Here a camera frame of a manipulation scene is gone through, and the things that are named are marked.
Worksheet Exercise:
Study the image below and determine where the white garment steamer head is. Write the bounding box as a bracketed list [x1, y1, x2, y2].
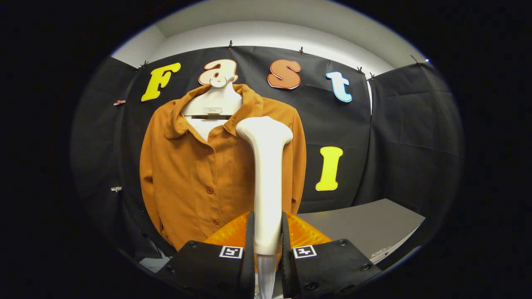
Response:
[236, 116, 294, 255]

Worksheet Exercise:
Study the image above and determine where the black backdrop cloth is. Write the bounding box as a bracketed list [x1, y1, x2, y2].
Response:
[71, 46, 464, 270]

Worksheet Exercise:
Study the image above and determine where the orange-brown button shirt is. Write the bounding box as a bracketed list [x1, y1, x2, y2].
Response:
[139, 83, 307, 252]

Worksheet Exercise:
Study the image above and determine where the white mannequin torso stand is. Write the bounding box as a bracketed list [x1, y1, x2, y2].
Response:
[182, 74, 244, 142]

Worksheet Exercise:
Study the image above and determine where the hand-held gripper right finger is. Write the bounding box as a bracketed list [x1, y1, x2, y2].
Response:
[281, 211, 383, 299]

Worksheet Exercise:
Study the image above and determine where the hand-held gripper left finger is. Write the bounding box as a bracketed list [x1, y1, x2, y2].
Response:
[160, 211, 256, 299]

